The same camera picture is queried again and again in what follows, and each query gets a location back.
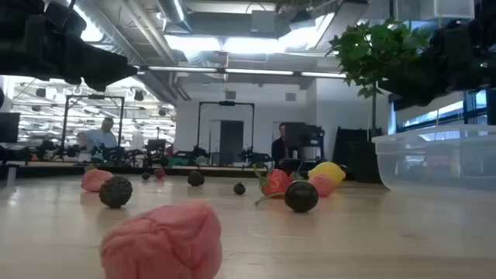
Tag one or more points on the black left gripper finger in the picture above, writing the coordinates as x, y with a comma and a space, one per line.
112, 75
104, 60

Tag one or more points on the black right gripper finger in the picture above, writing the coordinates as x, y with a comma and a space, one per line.
418, 73
410, 95

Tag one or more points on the clear plastic tupperware container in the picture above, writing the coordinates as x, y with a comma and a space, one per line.
426, 162

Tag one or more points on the small dark blueberry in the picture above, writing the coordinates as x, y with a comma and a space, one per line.
145, 176
239, 188

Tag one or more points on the pink raspberry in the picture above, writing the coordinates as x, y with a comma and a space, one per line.
95, 180
322, 184
160, 240

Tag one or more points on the small red berry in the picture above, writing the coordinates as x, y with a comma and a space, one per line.
160, 173

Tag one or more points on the yellow lemon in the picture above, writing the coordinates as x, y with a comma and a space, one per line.
329, 171

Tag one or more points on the blackberry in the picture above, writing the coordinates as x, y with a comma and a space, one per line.
115, 191
195, 178

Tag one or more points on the large dark blueberry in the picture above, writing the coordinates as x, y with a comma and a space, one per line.
301, 196

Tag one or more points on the red strawberry long stem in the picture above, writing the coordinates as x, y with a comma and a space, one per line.
276, 182

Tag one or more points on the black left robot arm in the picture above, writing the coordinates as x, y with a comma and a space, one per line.
15, 46

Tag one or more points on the black background robot arm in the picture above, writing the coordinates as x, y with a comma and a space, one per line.
255, 157
199, 153

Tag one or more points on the black ceiling spotlight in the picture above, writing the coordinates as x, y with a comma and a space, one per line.
138, 95
40, 92

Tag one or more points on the green potted plant black pot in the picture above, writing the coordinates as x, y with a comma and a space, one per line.
368, 50

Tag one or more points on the person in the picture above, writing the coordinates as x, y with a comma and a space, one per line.
279, 149
100, 137

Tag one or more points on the black background monitor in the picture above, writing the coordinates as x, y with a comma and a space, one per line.
8, 128

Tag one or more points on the black office chair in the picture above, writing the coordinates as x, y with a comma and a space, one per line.
156, 149

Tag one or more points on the black panel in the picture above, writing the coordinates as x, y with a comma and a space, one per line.
341, 147

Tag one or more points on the black shelf unit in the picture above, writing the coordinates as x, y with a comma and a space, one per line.
306, 135

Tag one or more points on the small grey cylinder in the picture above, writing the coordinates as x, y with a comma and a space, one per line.
11, 176

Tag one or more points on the long ceiling light strip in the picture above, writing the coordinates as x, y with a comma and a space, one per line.
255, 72

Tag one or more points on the grey ceiling box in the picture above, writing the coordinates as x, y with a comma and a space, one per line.
262, 21

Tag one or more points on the black rig frame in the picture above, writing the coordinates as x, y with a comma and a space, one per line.
95, 97
226, 103

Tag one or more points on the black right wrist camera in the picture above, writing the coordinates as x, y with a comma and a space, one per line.
453, 35

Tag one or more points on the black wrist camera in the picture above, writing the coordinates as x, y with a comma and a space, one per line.
66, 19
453, 35

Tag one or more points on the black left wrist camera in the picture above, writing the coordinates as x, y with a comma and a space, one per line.
66, 19

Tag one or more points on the silver round duct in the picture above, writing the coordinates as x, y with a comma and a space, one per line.
172, 11

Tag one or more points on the grey wall vent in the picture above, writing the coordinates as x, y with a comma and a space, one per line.
290, 97
230, 95

